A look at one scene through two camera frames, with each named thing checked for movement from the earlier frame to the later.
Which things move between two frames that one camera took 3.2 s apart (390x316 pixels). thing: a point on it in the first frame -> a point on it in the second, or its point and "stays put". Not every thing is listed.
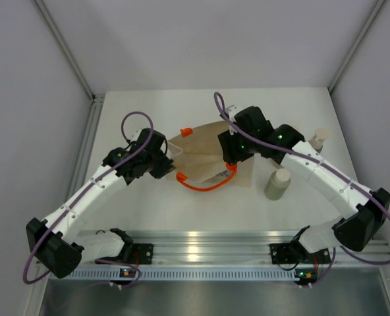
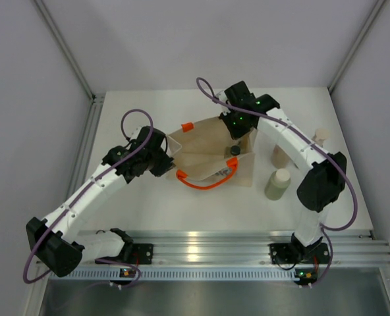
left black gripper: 166,167 stays put
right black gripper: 231,155 -> 235,133
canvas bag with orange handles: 199,163 stays put
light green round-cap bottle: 277,184 stays put
